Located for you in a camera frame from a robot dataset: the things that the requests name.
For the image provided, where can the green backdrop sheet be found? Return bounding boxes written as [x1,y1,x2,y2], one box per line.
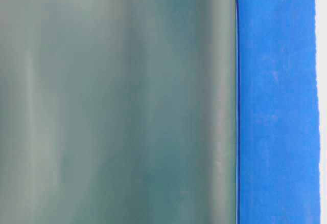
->
[1,0,236,223]

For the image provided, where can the blue table cloth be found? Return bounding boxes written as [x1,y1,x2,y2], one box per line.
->
[237,0,320,223]

